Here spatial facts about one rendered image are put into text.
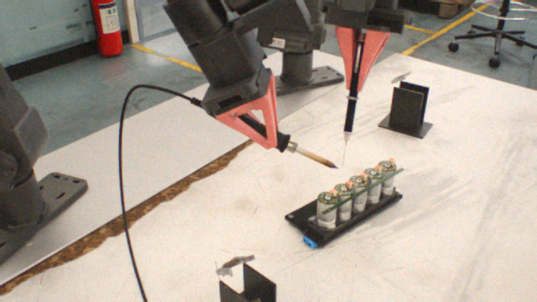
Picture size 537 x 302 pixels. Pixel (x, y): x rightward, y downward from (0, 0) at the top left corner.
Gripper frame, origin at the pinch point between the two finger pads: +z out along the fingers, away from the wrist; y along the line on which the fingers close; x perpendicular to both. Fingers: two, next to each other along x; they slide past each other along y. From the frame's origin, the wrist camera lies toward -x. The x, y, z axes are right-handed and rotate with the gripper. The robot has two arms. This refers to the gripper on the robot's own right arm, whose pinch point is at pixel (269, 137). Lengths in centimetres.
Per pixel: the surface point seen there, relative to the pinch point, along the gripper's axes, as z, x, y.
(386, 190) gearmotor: 15.9, -9.2, 4.1
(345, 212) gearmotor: 12.9, -4.3, -1.8
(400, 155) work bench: 20.3, -11.3, 17.9
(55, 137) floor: 24, 142, 137
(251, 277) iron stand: 6.4, 3.6, -15.9
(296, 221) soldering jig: 12.1, 2.2, -1.5
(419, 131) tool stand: 21.8, -15.0, 25.6
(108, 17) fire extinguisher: -3, 137, 234
